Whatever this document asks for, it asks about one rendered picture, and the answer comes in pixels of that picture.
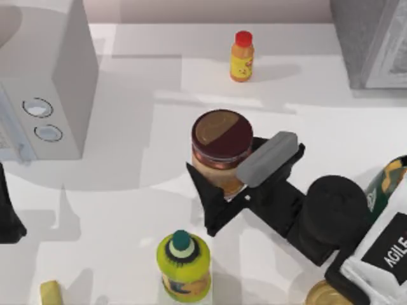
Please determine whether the jar with brown lid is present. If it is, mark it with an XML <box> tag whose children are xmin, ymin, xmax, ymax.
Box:
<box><xmin>190</xmin><ymin>109</ymin><xmax>255</xmax><ymax>201</ymax></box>

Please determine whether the yellow-green bottle with teal cap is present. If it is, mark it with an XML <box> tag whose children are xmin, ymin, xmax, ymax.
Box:
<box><xmin>155</xmin><ymin>229</ymin><xmax>212</xmax><ymax>302</ymax></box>

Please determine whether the orange bottle with red cap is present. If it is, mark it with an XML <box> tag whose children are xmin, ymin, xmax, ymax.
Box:
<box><xmin>229</xmin><ymin>30</ymin><xmax>254</xmax><ymax>83</ymax></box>

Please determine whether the dark green bottle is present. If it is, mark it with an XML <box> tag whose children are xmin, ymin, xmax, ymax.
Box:
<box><xmin>364</xmin><ymin>154</ymin><xmax>407</xmax><ymax>224</ymax></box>

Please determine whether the small microwave knob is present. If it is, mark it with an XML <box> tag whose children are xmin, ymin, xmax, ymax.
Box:
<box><xmin>33</xmin><ymin>124</ymin><xmax>64</xmax><ymax>143</ymax></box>

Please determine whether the pale yellow bottle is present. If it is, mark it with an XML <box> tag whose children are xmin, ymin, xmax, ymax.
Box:
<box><xmin>39</xmin><ymin>280</ymin><xmax>63</xmax><ymax>305</ymax></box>

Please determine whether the large microwave knob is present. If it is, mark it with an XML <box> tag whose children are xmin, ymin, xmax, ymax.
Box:
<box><xmin>22</xmin><ymin>97</ymin><xmax>55</xmax><ymax>119</ymax></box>

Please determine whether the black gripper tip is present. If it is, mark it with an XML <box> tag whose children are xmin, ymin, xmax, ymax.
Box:
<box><xmin>0</xmin><ymin>161</ymin><xmax>28</xmax><ymax>245</ymax></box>

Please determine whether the pale microwave oven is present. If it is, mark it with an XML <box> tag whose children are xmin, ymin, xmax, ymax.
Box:
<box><xmin>0</xmin><ymin>0</ymin><xmax>100</xmax><ymax>163</ymax></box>

